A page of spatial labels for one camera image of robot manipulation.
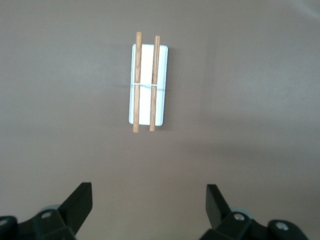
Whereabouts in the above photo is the brown table mat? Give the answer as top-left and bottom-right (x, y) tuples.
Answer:
(0, 0), (320, 240)

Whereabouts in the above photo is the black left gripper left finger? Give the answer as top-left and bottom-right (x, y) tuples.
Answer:
(0, 182), (94, 240)

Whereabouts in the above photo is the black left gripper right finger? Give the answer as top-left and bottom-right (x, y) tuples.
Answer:
(199, 184), (310, 240)

